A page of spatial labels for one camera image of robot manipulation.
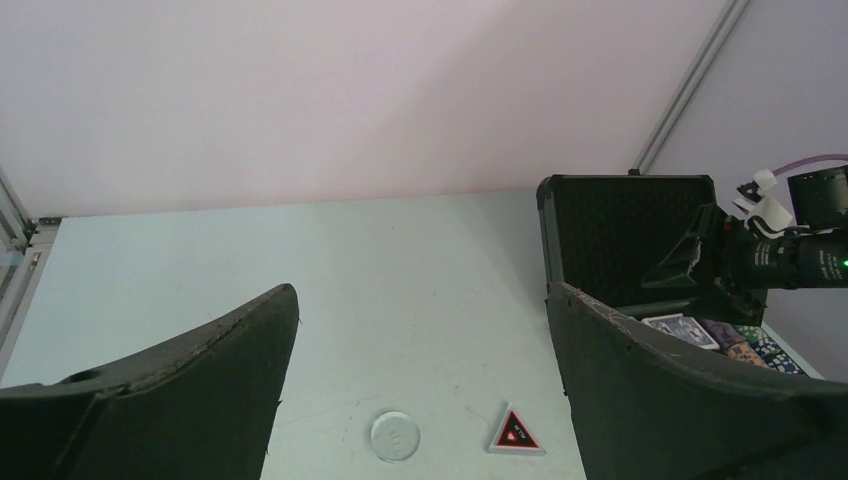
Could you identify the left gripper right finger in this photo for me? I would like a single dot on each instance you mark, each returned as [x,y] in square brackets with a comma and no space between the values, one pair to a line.
[646,405]

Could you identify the black poker set case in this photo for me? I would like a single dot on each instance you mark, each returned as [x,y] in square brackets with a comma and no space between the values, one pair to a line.
[603,234]

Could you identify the triangular all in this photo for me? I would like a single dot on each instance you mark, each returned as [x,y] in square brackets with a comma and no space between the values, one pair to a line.
[513,437]

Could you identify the green blue chip row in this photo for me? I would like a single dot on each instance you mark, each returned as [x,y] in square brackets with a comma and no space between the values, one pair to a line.
[769,350]

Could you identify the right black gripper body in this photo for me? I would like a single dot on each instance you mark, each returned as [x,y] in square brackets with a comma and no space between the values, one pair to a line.
[718,267]

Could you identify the aluminium frame post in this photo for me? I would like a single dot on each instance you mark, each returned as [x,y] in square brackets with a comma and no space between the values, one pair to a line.
[707,55]
[26,244]

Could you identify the blue card deck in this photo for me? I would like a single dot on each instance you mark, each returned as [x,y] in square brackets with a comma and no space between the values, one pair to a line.
[683,328]

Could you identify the left aluminium frame post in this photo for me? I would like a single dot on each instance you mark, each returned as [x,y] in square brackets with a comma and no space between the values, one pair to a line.
[26,244]

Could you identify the clear round dealer button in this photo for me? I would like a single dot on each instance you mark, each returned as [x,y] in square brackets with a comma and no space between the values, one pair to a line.
[395,437]

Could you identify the purple brown chip row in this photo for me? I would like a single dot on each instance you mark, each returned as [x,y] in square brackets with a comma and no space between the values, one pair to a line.
[731,343]

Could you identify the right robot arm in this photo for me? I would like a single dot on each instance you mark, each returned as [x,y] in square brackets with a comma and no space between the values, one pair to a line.
[812,254]

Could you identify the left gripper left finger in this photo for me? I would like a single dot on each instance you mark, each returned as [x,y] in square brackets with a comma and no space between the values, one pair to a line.
[200,405]

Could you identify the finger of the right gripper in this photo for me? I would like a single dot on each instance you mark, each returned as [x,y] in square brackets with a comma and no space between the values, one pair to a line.
[677,269]

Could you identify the right aluminium frame post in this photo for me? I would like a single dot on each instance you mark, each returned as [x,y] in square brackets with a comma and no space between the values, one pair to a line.
[707,55]

